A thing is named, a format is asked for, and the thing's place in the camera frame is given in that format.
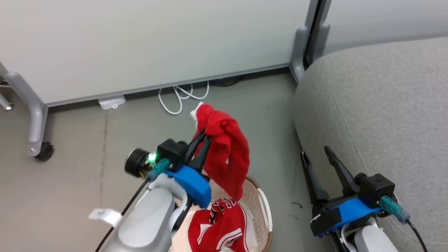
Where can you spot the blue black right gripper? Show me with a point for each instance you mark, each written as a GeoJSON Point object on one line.
{"type": "Point", "coordinates": [350, 210]}

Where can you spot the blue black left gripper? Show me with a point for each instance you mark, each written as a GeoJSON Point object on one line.
{"type": "Point", "coordinates": [191, 183]}

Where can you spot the plain red garment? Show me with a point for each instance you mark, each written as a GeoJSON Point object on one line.
{"type": "Point", "coordinates": [227, 150]}

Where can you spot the red white sports jersey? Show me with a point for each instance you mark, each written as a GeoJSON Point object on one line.
{"type": "Point", "coordinates": [220, 227]}

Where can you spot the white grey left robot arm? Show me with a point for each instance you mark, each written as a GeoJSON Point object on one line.
{"type": "Point", "coordinates": [147, 220]}

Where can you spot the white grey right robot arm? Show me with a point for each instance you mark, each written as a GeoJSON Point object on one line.
{"type": "Point", "coordinates": [372, 239]}

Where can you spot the cream perforated laundry basket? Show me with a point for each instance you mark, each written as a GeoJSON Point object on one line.
{"type": "Point", "coordinates": [257, 206]}

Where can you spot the black cylindrical left wrist motor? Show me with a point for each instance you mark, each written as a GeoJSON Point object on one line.
{"type": "Point", "coordinates": [135, 162]}

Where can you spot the grey fabric sofa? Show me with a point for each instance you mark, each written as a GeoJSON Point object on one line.
{"type": "Point", "coordinates": [385, 115]}

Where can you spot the small white plastic box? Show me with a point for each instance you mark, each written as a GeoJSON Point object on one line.
{"type": "Point", "coordinates": [112, 102]}

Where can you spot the wide white partition panel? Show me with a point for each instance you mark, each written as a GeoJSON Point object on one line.
{"type": "Point", "coordinates": [140, 42]}

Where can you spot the black caster wheel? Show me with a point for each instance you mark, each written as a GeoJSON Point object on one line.
{"type": "Point", "coordinates": [45, 151]}

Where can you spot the grey partition leg with caster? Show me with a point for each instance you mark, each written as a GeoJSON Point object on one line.
{"type": "Point", "coordinates": [35, 115]}

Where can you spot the narrow white partition panel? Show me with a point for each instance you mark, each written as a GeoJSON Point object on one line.
{"type": "Point", "coordinates": [385, 21]}

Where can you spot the grey metal table leg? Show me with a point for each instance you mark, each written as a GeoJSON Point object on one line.
{"type": "Point", "coordinates": [5, 102]}

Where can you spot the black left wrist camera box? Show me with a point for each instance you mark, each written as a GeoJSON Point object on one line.
{"type": "Point", "coordinates": [172, 151]}

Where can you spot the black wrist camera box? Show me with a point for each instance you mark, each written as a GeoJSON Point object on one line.
{"type": "Point", "coordinates": [172, 151]}
{"type": "Point", "coordinates": [376, 189]}

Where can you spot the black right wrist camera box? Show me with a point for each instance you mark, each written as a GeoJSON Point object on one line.
{"type": "Point", "coordinates": [376, 189]}

